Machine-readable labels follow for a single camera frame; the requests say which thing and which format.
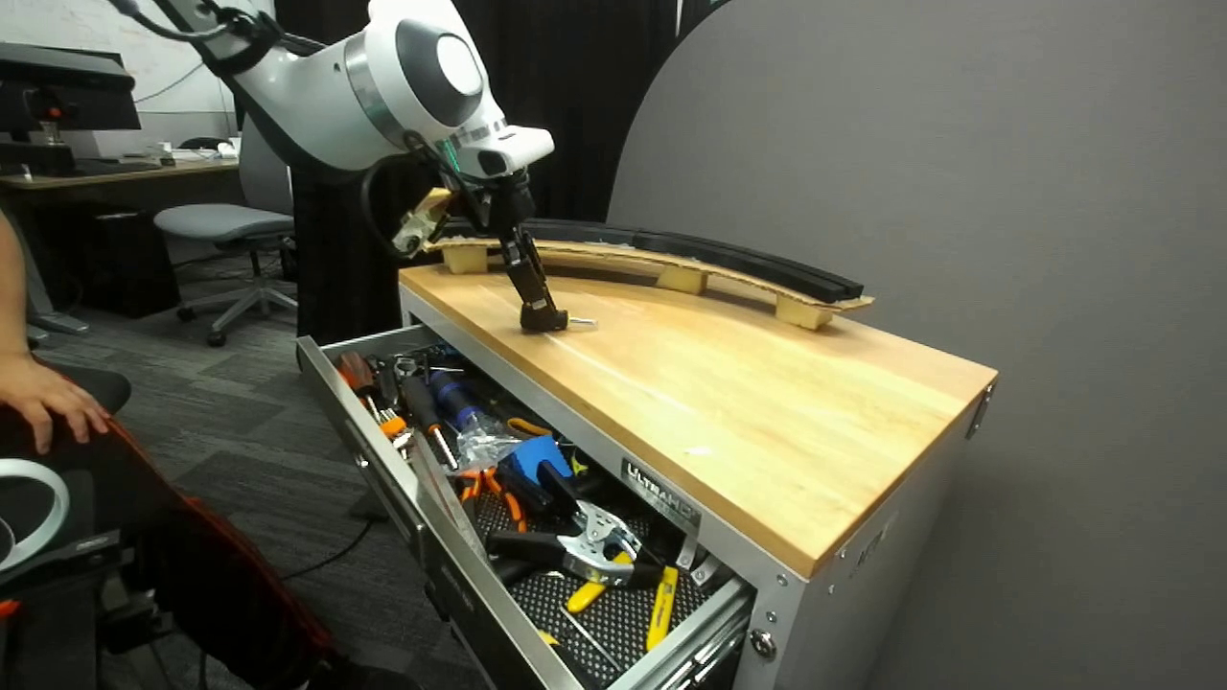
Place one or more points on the black perforated drawer liner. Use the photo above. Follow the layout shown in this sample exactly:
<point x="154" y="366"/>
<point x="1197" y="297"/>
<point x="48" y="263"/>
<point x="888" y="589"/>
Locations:
<point x="618" y="628"/>

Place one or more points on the small black object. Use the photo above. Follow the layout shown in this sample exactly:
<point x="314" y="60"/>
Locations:
<point x="550" y="323"/>

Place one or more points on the person's bare forearm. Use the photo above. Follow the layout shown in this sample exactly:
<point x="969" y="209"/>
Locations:
<point x="9" y="292"/>

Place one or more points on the gray metal tool cabinet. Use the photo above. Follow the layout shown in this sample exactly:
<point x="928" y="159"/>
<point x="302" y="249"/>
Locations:
<point x="867" y="599"/>

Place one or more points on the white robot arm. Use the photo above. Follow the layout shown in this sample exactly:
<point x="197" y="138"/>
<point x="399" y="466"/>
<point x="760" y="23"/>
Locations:
<point x="333" y="88"/>

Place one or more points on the long black foam strip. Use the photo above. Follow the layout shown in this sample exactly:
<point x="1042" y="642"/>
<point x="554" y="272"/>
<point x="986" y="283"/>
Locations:
<point x="714" y="249"/>

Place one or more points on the black pants with orange stripe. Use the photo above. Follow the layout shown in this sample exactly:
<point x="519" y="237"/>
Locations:
<point x="195" y="559"/>

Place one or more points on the person's bare hand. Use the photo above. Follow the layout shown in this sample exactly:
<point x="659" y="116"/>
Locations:
<point x="48" y="392"/>

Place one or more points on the black computer monitor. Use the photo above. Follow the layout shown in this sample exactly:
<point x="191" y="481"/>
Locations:
<point x="62" y="88"/>

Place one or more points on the gray metal cabinet drawer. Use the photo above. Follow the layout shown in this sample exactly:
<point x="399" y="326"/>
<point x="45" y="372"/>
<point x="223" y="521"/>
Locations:
<point x="425" y="511"/>

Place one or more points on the wooden office desk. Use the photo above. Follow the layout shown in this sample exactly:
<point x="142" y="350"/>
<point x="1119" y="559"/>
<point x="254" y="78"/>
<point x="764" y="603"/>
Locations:
<point x="103" y="182"/>

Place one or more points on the black curtain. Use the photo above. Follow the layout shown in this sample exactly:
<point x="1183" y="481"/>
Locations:
<point x="599" y="88"/>

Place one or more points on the black under-desk pedestal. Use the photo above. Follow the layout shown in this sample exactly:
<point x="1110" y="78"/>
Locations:
<point x="110" y="263"/>

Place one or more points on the gray rounded partition panel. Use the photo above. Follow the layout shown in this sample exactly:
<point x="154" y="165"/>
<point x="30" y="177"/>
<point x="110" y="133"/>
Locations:
<point x="960" y="165"/>

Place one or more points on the chrome locking pliers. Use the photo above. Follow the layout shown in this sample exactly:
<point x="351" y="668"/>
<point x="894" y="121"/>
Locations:
<point x="597" y="536"/>

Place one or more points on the curved wooden board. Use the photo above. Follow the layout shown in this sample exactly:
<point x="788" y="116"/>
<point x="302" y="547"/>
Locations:
<point x="801" y="306"/>

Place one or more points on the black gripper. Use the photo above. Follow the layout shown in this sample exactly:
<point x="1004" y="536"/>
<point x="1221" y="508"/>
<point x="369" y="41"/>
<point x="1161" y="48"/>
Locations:
<point x="494" y="202"/>

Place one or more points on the gray office chair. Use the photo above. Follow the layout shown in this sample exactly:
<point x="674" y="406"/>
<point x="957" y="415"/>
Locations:
<point x="223" y="223"/>

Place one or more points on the silver brand nameplate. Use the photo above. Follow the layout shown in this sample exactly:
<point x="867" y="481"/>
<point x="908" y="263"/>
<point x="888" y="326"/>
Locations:
<point x="659" y="492"/>

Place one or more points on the round silver cabinet lock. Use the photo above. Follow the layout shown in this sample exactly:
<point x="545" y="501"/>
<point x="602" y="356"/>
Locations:
<point x="760" y="642"/>

